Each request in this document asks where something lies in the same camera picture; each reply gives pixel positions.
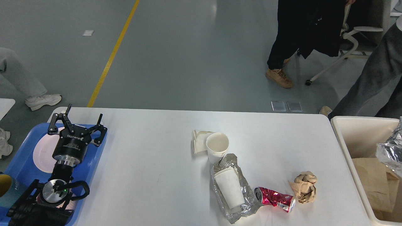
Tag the white table corner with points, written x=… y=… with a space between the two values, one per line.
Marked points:
x=5 y=106

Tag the person in black clothes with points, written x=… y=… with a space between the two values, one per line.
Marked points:
x=304 y=26

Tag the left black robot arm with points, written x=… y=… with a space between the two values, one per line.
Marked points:
x=51 y=173

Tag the metal floor plate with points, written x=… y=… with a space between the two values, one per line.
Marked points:
x=283 y=106

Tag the crushed white paper cup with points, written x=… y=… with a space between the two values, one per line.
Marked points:
x=199 y=140

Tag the pink plate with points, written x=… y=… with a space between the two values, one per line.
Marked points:
x=43 y=151

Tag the crushed red soda can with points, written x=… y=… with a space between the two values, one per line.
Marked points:
x=270 y=197

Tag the person in light jeans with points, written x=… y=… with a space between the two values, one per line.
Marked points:
x=13 y=70

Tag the beige plastic bin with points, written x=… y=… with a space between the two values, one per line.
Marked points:
x=358 y=138

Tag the crumpled brown paper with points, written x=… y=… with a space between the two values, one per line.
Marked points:
x=303 y=187

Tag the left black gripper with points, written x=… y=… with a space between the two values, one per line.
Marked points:
x=72 y=147

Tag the teal mug yellow inside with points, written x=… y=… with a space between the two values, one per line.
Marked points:
x=10 y=190

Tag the person in grey trousers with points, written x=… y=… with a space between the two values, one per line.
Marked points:
x=383 y=66

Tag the large aluminium foil sheet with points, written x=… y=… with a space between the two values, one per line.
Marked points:
x=390 y=152

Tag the white office chair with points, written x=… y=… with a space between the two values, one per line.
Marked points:
x=360 y=40

